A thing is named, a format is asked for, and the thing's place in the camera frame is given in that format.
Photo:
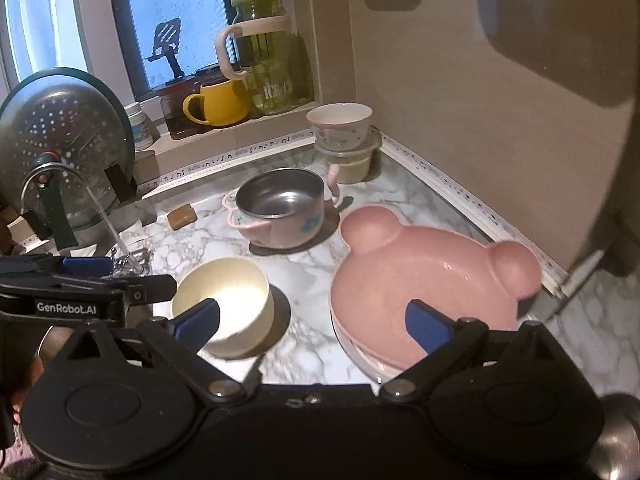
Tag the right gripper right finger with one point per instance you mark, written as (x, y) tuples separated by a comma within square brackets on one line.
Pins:
[(449, 344)]

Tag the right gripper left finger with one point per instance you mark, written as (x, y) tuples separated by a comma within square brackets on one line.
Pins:
[(177, 342)]

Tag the pink bear-shaped plate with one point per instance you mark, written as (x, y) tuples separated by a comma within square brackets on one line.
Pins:
[(389, 263)]

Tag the pink steel-lined handled bowl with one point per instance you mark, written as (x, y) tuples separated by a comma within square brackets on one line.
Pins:
[(282, 208)]

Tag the cream round bowl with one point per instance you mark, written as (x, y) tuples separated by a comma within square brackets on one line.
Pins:
[(242, 292)]

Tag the chrome sink faucet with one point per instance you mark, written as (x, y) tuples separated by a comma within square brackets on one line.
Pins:
[(59, 204)]

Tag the brown soap bar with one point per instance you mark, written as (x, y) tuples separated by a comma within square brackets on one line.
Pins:
[(181, 217)]

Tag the metal colander green rim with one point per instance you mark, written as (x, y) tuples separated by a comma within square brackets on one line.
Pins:
[(72, 115)]

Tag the stainless steel bowl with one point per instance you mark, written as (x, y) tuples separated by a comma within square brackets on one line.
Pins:
[(616, 452)]

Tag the white floral ceramic bowl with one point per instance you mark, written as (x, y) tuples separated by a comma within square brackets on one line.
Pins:
[(340, 126)]

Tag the yellow mug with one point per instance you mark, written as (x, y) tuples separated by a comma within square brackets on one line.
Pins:
[(218, 105)]

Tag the glass pitcher green lid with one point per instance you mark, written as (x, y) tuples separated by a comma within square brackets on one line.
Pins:
[(259, 50)]

